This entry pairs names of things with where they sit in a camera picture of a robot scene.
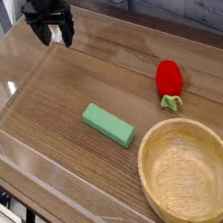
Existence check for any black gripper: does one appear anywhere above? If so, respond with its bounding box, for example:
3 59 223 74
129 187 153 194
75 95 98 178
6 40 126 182
20 0 75 47

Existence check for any red plush strawberry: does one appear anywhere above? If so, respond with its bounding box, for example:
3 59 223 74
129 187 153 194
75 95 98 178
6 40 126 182
155 60 183 111

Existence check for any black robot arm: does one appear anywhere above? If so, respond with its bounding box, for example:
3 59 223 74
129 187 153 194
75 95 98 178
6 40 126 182
20 0 75 47

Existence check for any green rectangular block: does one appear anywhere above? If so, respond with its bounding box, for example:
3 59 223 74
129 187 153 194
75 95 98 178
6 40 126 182
82 103 135 148

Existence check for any wooden bowl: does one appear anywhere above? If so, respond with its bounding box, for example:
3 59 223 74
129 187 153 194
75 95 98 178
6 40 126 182
137 117 223 223

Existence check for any clear acrylic tray wall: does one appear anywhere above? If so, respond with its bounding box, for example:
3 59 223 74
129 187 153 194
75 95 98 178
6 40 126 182
0 7 223 223

